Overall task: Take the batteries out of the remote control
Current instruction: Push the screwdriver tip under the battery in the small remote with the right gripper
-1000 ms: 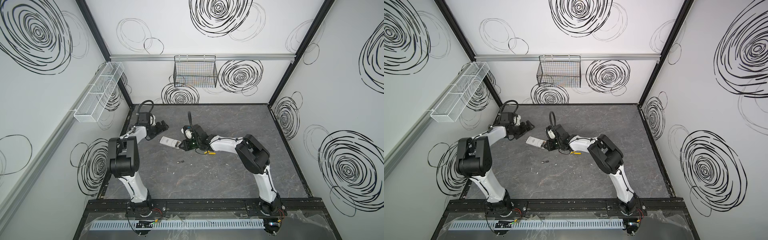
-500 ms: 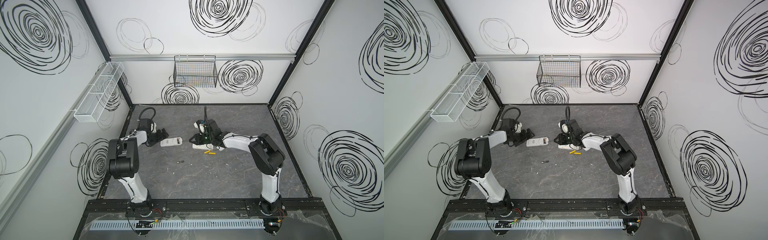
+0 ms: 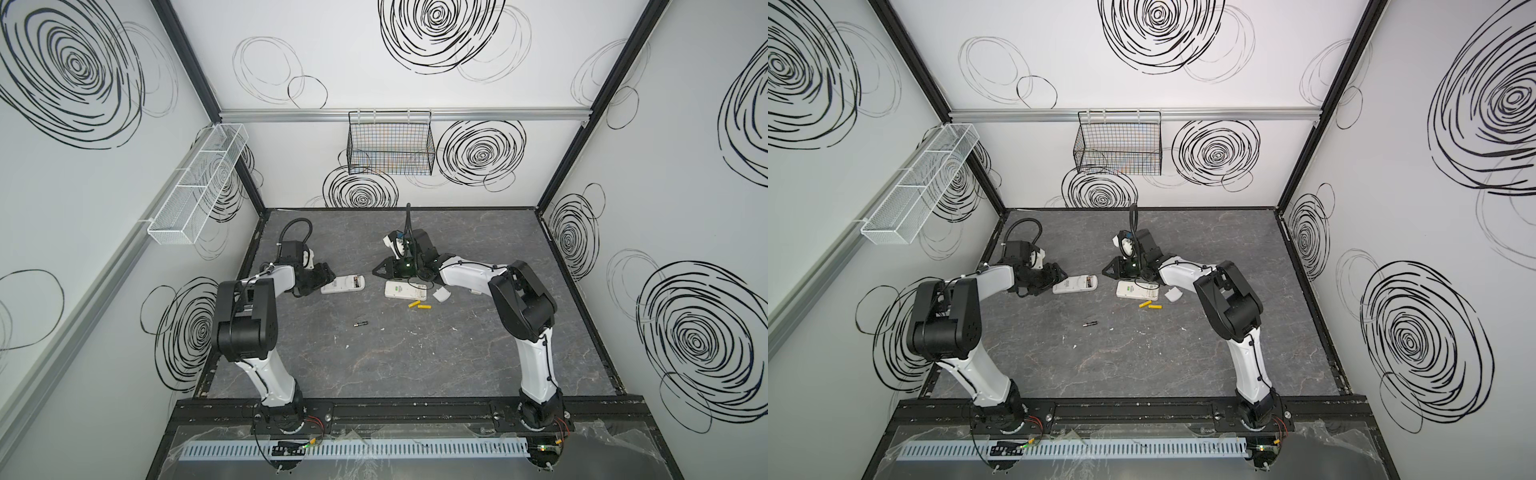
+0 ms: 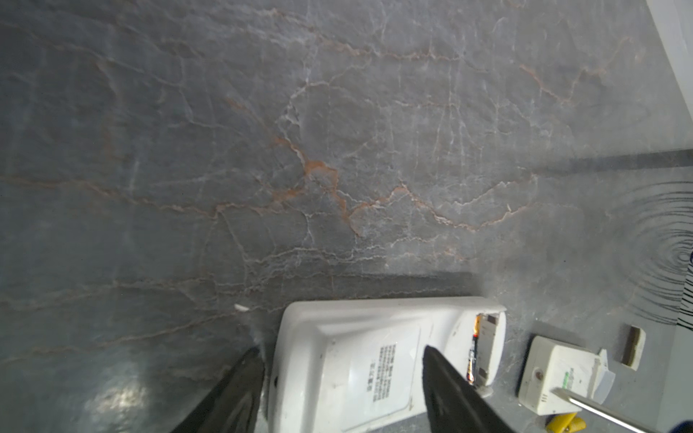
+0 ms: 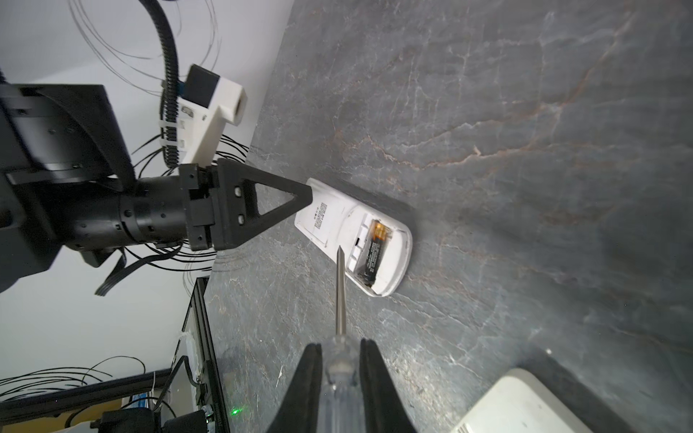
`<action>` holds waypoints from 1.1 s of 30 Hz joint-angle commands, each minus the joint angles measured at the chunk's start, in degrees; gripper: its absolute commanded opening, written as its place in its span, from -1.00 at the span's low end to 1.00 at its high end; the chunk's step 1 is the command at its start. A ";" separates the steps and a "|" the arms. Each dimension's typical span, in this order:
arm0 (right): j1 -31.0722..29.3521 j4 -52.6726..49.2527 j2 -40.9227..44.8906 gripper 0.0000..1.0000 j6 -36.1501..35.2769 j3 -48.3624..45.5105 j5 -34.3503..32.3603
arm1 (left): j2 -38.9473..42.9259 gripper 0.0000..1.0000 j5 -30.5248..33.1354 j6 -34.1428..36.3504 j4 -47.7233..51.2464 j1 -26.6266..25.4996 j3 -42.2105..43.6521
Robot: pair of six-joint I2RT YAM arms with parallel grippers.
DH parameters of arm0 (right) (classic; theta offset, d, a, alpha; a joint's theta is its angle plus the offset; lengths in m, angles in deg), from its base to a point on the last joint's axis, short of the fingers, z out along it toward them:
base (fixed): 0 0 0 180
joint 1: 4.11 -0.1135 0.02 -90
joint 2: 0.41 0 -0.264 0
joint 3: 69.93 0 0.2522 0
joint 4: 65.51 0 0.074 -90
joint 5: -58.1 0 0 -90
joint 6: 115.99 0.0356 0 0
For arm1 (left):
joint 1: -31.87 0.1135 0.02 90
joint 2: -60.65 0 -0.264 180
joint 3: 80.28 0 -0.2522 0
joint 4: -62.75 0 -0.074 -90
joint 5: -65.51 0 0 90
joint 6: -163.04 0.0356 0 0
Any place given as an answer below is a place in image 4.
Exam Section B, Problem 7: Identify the white remote with batteries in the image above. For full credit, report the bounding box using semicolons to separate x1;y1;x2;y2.
518;336;615;416

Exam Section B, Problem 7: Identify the clear handle screwdriver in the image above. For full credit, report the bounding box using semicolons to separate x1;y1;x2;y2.
552;388;657;433

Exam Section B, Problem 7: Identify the white battery cover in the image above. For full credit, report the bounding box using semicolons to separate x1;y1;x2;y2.
621;326;647;371

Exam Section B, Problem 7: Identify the black battery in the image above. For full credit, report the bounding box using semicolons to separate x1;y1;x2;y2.
467;315;483;385

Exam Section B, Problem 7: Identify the yellow battery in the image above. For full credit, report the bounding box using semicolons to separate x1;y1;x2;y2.
545;412;587;433

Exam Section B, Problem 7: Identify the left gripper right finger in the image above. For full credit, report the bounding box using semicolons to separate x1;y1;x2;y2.
422;346;514;433

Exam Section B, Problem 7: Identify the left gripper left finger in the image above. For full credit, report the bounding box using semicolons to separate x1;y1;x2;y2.
173;347;265;433

